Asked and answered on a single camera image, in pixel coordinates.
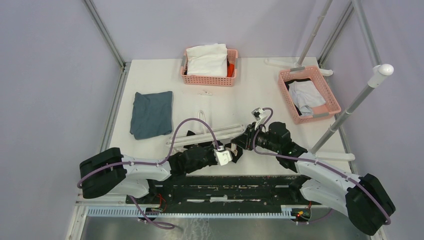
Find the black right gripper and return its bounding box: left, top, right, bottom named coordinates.
left=230, top=121, right=280, bottom=154

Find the black underwear beige waistband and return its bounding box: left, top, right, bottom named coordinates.
left=183, top=140, right=243, bottom=163

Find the white clip hanger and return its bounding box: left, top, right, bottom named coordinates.
left=173, top=123, right=246, bottom=148

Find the pink basket with underwear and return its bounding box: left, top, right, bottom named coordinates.
left=278, top=65, right=341, bottom=124

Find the pink basket with white cloth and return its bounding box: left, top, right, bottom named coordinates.
left=179, top=49, right=239, bottom=87

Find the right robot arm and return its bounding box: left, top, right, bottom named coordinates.
left=231, top=122, right=396, bottom=236

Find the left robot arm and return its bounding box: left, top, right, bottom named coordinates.
left=77, top=146, right=218, bottom=204

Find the small white loose clip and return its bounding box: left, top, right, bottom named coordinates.
left=198, top=90, right=213, bottom=97

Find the light grey underwear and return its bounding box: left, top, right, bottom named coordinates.
left=286, top=78, right=326, bottom=117

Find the folded blue-grey cloth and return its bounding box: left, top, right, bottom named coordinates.
left=129, top=91, right=173, bottom=140

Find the white crumpled cloth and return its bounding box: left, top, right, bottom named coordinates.
left=186, top=43, right=228, bottom=77

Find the metal drying rack stand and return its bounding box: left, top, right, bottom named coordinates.
left=264, top=0, right=394, bottom=162

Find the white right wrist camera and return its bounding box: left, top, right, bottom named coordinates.
left=251, top=107, right=268, bottom=127

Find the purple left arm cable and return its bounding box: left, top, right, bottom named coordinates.
left=76, top=117, right=223, bottom=230

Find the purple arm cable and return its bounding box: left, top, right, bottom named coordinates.
left=252, top=107, right=392, bottom=226
left=76, top=117, right=223, bottom=230

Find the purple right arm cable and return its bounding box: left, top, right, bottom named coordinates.
left=252, top=107, right=392, bottom=226

